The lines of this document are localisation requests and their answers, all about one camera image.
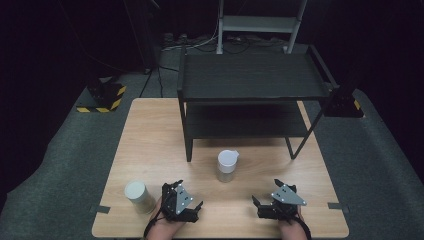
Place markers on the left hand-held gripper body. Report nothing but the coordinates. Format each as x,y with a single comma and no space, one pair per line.
181,200

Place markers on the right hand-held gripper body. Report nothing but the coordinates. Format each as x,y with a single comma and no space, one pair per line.
286,196

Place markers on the white lidded cup with spout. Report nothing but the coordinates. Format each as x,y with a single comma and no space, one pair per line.
227,163

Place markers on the grey metal frame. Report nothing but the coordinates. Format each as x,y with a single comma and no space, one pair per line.
258,24

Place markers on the black two-tier shelf rack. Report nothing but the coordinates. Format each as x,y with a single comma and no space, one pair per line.
250,76

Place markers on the black stand base with striped edge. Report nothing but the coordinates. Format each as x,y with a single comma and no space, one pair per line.
101,95
343,103

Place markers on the person's right hand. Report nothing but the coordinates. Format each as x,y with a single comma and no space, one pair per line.
291,230

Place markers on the person's left hand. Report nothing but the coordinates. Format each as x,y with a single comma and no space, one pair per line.
160,228

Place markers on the grey tape piece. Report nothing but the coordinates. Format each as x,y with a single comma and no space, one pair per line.
100,209
338,206

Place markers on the pale cylindrical canister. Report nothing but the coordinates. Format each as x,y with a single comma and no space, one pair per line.
138,196

